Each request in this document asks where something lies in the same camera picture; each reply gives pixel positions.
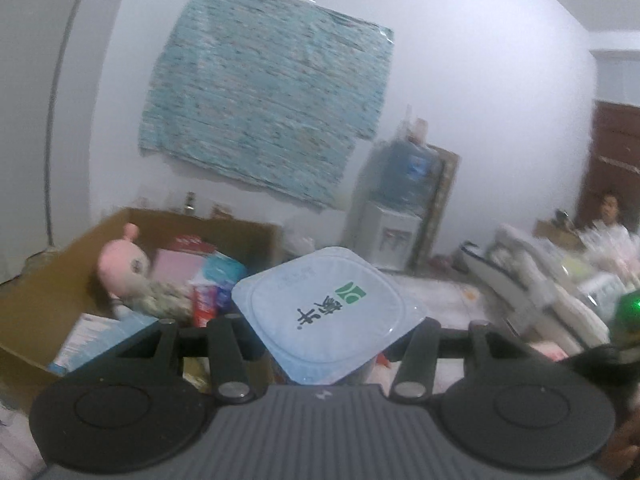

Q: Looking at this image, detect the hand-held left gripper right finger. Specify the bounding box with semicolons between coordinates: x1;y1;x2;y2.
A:
390;317;543;403

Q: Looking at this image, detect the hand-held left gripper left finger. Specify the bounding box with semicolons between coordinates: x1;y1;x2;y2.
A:
115;314;271;403

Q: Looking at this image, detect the red and white toothpaste tube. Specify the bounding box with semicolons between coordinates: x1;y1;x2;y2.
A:
192;282;237;329

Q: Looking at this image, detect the blue wet wipes pack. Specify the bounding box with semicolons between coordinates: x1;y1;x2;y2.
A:
192;254;247;292

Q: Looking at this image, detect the green floral scrunchie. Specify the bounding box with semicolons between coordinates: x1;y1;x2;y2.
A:
125;280;195;320

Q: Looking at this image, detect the pink wet wipes pack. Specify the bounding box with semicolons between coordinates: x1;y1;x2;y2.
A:
151;249;207;287

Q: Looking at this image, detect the white yogurt cup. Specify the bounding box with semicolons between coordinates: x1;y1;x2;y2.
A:
231;246;429;387

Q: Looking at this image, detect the white and blue carton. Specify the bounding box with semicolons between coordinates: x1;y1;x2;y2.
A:
47;312;162;377

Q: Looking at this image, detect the pink round plush toy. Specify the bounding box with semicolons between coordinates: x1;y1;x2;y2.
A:
97;223;152;318

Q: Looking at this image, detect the brown cardboard box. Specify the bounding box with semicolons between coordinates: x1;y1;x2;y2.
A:
0;207;285;403

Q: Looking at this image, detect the pile of plastic packets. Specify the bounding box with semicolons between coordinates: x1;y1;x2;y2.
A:
560;225;640;306

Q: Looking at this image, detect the rolled white textured mat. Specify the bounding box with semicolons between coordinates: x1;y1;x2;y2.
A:
492;224;613;351

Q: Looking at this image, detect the white water dispenser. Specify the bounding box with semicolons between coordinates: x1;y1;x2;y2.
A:
342;200;423;270

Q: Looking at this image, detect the wooden framed board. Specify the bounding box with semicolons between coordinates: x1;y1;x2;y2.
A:
407;144;461;273

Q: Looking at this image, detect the blue water bottle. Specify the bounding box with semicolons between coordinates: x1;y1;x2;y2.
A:
379;137;443;218

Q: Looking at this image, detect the brown wooden door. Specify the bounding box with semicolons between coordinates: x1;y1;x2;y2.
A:
575;100;640;233

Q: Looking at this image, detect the blue floral wall cloth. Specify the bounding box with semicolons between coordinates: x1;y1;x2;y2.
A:
138;0;395;209

